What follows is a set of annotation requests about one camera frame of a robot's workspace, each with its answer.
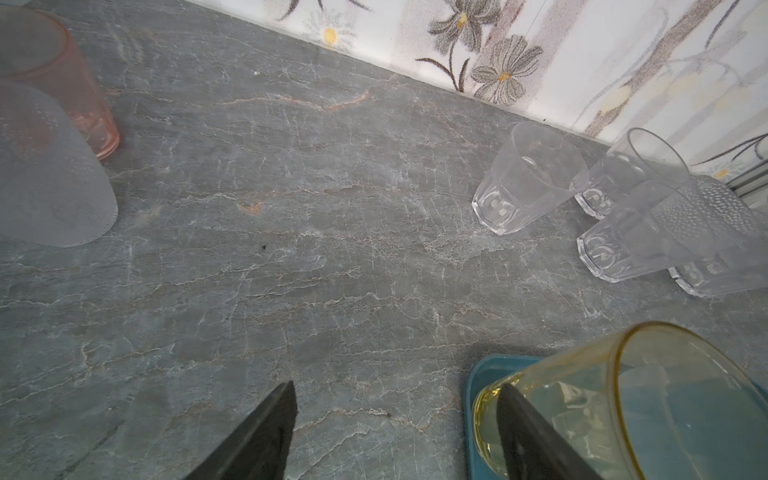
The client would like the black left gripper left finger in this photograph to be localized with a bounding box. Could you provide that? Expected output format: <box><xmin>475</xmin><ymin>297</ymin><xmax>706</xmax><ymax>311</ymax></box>
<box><xmin>186</xmin><ymin>381</ymin><xmax>298</xmax><ymax>480</ymax></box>

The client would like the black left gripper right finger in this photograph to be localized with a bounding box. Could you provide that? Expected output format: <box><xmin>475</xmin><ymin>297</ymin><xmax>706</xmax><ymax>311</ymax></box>
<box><xmin>496</xmin><ymin>384</ymin><xmax>601</xmax><ymax>480</ymax></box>

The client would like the teal plastic tray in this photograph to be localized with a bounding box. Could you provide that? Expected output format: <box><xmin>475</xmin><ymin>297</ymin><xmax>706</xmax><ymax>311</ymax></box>
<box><xmin>463</xmin><ymin>353</ymin><xmax>768</xmax><ymax>480</ymax></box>

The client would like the yellow transparent glass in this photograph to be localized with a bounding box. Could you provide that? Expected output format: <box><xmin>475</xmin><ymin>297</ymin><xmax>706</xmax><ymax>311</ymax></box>
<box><xmin>471</xmin><ymin>320</ymin><xmax>768</xmax><ymax>480</ymax></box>

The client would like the clear faceted glass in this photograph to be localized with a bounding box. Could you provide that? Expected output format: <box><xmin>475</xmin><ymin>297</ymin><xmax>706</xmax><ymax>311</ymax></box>
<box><xmin>668</xmin><ymin>240</ymin><xmax>767</xmax><ymax>297</ymax></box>
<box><xmin>471</xmin><ymin>121</ymin><xmax>589</xmax><ymax>235</ymax></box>
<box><xmin>575</xmin><ymin>127</ymin><xmax>690</xmax><ymax>219</ymax></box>
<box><xmin>576</xmin><ymin>181</ymin><xmax>716</xmax><ymax>283</ymax></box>

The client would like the white frosted glass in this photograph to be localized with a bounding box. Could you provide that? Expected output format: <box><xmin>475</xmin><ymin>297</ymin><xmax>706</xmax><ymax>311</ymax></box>
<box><xmin>691</xmin><ymin>175</ymin><xmax>767</xmax><ymax>254</ymax></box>
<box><xmin>1</xmin><ymin>81</ymin><xmax>118</xmax><ymax>247</ymax></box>

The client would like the white frosted glass left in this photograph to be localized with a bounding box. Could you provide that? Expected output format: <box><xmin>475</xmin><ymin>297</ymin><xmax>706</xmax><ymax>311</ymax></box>
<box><xmin>1</xmin><ymin>81</ymin><xmax>118</xmax><ymax>247</ymax></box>

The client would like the pink transparent glass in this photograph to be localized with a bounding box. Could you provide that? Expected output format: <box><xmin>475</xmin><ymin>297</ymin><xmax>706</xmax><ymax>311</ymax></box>
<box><xmin>1</xmin><ymin>5</ymin><xmax>120</xmax><ymax>160</ymax></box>

